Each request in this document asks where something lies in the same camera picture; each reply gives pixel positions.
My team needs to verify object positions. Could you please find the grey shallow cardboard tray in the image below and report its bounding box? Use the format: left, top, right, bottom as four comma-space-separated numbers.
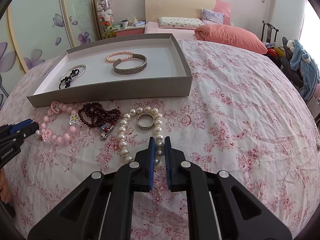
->
27, 34, 192, 107

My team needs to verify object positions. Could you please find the dark wooden chair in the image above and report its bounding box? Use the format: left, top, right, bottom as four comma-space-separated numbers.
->
260, 21, 279, 43

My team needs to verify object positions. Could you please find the dark red bead bracelet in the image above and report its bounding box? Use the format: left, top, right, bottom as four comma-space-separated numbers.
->
77, 101, 122, 140

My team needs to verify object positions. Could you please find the blue plush clothing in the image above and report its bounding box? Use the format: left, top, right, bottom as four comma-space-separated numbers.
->
290, 40, 319, 102

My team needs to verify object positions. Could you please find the pink pearl bracelet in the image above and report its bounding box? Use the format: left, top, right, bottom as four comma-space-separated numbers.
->
105, 50, 136, 64

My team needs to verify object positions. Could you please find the pink bed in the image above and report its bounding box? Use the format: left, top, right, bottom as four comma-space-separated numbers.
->
144, 22, 197, 40

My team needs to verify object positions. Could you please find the left hand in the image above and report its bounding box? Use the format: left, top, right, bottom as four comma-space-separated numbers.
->
0, 168, 11, 204

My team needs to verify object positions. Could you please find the white pearl necklace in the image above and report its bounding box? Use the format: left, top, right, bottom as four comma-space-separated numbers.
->
117, 106, 166, 167

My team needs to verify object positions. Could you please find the engraved silver cuff bangle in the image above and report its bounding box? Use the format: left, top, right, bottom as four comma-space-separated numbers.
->
112, 54, 148, 75

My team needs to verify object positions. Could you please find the pink bead bracelet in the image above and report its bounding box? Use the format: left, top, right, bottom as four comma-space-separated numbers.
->
35, 101, 80, 147

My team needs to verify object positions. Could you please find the folded salmon duvet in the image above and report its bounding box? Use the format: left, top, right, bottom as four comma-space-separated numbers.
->
194, 24, 267, 55

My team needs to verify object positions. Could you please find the floral white pillow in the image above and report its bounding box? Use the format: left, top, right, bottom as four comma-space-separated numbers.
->
158, 17, 204, 30

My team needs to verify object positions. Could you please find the floral pink bedspread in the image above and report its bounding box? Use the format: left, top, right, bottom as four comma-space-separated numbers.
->
4, 40, 319, 236

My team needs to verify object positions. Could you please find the beige pink headboard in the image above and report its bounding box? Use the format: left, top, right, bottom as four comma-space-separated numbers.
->
145, 0, 231, 25

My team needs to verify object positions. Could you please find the black bead bracelet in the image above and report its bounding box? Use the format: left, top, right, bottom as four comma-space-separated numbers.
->
58, 68, 80, 90

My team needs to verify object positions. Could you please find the pink beige nightstand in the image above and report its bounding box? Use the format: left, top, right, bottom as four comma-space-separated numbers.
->
114, 25, 145, 37

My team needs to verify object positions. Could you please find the plush toy display tube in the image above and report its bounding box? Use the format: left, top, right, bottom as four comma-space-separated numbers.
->
95, 0, 114, 39

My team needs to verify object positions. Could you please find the purple patterned pillow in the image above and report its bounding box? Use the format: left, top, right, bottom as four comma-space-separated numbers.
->
201, 8, 225, 24

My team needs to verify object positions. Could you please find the silver ring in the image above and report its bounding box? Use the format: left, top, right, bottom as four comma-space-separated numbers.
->
135, 112, 157, 131

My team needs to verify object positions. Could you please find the sliding floral wardrobe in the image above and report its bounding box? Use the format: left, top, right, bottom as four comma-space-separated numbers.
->
1, 0, 99, 104

